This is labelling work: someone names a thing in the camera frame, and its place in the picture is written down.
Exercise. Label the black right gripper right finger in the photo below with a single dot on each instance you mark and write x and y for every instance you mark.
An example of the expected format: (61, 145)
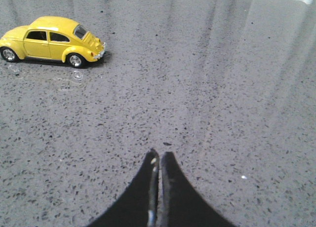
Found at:
(183, 206)

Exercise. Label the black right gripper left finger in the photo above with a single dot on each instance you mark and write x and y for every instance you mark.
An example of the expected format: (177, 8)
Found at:
(137, 206)

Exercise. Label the yellow toy beetle car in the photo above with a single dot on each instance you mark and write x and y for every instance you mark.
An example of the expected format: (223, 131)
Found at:
(52, 38)

